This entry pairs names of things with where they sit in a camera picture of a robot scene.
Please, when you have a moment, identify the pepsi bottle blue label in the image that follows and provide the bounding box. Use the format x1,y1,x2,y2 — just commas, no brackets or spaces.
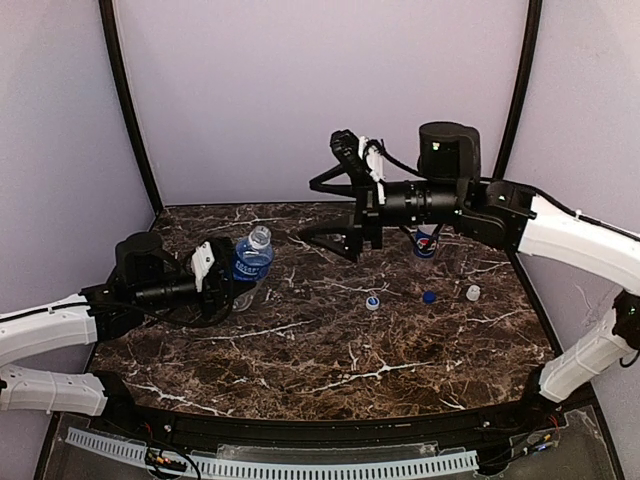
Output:
413,225,439,261

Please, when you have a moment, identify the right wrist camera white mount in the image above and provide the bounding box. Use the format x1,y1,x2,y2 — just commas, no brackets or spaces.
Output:
329,130,387,205

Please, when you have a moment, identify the black right table edge rail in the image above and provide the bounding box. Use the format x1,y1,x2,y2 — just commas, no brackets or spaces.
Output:
506,252,563,357

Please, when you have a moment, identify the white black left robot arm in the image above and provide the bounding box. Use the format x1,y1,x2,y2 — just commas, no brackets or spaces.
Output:
1,232,239,417

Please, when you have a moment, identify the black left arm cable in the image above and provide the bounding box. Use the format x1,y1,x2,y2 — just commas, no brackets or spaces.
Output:
49,294,226,329

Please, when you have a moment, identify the small water bottle blue label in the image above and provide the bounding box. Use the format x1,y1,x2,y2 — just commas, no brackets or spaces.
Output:
232,225,275,312

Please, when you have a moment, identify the black front table rail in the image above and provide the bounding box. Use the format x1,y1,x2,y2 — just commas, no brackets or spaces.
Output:
90,402,548,451

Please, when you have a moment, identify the blue pepsi bottle cap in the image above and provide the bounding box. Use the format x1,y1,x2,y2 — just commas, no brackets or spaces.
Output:
422,291,437,304

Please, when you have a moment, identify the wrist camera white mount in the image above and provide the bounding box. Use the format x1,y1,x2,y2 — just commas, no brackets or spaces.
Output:
329,130,387,205
191,241,215,293

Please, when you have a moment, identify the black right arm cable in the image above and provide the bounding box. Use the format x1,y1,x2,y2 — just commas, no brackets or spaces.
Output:
374,144,426,179

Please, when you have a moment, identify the white blue water bottle cap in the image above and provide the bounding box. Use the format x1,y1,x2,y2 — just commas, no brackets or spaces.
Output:
365,296,381,311

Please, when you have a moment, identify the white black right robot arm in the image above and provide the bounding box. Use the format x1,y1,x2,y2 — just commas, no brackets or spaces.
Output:
300,122,639,404

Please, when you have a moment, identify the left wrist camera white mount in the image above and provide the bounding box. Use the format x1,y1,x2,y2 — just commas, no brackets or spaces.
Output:
191,241,215,293

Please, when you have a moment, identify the white slotted cable duct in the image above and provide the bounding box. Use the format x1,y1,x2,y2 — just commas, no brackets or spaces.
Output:
65,427,479,479

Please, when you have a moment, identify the black right rear frame post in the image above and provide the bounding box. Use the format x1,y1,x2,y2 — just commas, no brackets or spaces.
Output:
492,0,543,179

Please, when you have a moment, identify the white flip bottle cap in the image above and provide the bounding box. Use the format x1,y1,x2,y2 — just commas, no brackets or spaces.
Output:
465,284,481,302

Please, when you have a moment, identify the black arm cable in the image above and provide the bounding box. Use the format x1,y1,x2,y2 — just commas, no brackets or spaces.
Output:
374,144,426,179
49,294,226,329

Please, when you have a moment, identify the black frame post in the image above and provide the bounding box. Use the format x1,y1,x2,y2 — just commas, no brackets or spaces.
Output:
98,0,164,216
492,0,543,179

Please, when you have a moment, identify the black left rear frame post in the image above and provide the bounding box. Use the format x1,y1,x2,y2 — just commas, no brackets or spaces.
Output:
98,0,164,216

